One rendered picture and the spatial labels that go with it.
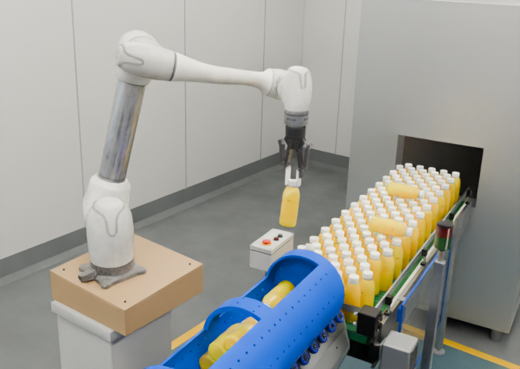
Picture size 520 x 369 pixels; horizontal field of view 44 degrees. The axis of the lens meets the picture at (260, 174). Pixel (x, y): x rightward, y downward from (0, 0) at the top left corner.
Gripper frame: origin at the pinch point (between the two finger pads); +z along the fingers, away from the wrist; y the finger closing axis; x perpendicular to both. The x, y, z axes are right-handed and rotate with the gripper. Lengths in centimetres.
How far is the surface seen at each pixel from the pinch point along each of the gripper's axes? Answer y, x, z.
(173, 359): 4, -81, 32
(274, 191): -174, 319, 142
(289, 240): -7.6, 14.6, 34.1
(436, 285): 53, 25, 42
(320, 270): 24.6, -26.0, 21.0
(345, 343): 30, -11, 56
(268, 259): -8.4, -1.3, 36.3
